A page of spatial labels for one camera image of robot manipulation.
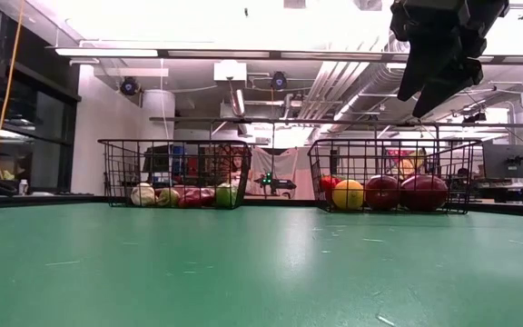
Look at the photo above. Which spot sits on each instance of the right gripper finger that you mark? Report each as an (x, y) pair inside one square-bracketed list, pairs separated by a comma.
[(452, 82), (425, 63)]

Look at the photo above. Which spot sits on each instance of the dark red apple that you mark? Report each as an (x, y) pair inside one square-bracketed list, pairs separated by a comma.
[(424, 193), (382, 193)]

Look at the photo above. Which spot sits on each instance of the orange-yellow mango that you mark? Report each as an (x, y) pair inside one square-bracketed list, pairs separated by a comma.
[(348, 195)]

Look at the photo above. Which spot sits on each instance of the green zucchini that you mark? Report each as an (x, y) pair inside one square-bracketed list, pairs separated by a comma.
[(226, 195)]

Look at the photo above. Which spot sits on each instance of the white garlic bulb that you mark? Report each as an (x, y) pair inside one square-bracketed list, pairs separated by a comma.
[(143, 194)]

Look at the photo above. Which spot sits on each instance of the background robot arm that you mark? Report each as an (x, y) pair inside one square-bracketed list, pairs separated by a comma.
[(277, 184)]

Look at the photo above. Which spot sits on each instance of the colourful poster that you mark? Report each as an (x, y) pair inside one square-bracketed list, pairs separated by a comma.
[(407, 165)]

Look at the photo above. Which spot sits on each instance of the dark background monitor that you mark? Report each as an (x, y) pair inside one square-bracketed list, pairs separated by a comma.
[(509, 161)]

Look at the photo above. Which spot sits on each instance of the long overhead light bar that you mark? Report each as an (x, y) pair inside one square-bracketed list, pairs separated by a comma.
[(266, 55)]

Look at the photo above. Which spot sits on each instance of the white hanging sheet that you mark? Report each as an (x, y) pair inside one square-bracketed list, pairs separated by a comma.
[(289, 161)]

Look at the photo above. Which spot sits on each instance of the white ceiling box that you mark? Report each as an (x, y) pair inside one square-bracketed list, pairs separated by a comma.
[(229, 71)]

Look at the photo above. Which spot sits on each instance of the person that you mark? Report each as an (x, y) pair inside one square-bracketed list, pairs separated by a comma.
[(236, 168)]

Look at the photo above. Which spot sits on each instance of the white round column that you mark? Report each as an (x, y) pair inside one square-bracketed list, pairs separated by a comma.
[(159, 113)]

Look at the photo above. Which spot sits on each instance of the green table mat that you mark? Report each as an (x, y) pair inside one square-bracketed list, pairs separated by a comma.
[(243, 272)]

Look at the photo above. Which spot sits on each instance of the small white bottle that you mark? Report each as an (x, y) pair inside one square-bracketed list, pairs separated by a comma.
[(23, 187)]

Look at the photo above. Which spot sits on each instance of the round black ceiling camera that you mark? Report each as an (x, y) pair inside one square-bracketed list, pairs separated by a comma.
[(130, 86), (279, 80)]

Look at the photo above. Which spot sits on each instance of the black horizontal rail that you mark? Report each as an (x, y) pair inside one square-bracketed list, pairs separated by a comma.
[(289, 121)]

